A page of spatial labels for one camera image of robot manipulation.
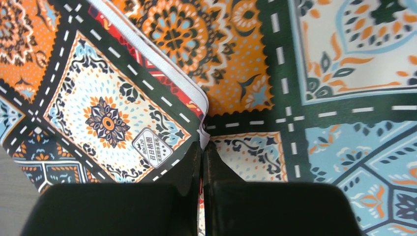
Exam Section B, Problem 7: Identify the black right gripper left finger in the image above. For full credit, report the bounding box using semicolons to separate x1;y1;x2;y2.
157;142;202;236

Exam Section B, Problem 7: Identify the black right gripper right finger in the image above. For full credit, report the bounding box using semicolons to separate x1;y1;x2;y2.
202;142;244;236

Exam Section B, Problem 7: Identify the colourful patterned placemat cloth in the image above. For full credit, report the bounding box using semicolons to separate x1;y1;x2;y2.
0;0;417;236

